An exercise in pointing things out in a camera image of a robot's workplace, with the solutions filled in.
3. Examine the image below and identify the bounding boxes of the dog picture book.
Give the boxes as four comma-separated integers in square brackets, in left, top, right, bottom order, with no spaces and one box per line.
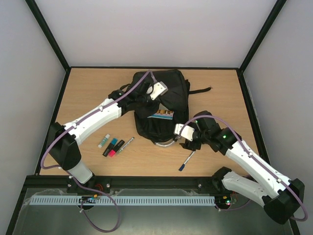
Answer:
[148,110,174,120]

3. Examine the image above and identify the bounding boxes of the black student backpack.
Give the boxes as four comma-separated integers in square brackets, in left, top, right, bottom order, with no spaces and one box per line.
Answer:
[120,70,212,147]

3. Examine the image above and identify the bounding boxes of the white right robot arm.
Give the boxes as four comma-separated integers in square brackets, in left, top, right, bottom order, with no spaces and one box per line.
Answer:
[174,111,308,224]

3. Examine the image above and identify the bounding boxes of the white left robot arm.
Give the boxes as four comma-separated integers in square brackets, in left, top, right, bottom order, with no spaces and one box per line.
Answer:
[41,81,167,184]

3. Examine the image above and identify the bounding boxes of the blue capped white pen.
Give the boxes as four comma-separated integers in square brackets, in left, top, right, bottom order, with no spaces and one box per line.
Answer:
[179,151,195,171]

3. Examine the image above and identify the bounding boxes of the grey white pen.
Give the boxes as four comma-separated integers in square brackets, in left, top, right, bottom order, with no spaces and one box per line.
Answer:
[116,137,135,155]

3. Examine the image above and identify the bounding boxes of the black marker pen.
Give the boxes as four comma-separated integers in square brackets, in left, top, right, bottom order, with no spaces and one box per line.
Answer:
[102,140,125,157]

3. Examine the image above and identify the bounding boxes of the white green glue stick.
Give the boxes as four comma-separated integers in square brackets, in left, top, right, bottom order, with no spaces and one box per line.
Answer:
[98,134,110,148]

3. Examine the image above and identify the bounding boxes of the blue highlighter marker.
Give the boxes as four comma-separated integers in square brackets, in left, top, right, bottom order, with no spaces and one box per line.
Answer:
[106,138,118,152]

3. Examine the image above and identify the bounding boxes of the pink highlighter marker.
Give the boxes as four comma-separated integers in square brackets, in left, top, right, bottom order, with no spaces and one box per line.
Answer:
[108,150,116,157]

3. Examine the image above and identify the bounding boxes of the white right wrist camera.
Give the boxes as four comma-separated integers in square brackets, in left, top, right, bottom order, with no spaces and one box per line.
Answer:
[174,124,195,141]

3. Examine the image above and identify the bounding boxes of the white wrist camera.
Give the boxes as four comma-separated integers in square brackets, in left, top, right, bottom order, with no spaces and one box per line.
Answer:
[150,81,168,100]
[174,124,195,141]

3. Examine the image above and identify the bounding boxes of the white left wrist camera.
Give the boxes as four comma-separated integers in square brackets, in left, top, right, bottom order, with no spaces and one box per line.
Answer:
[150,81,168,100]

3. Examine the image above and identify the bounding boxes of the light blue slotted cable duct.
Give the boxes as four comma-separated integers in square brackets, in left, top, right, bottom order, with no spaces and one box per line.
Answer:
[29,195,215,206]

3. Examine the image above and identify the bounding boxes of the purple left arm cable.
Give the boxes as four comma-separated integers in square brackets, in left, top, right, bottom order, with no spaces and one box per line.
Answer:
[41,70,157,233]

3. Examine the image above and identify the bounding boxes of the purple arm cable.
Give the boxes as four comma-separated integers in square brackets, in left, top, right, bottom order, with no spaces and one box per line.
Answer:
[41,70,157,233]
[178,115,309,221]

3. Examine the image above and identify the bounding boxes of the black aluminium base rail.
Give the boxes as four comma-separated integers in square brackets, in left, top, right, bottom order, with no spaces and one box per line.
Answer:
[24,175,247,194]

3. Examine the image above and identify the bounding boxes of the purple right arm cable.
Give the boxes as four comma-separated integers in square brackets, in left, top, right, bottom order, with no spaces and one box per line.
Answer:
[178,115,309,221]

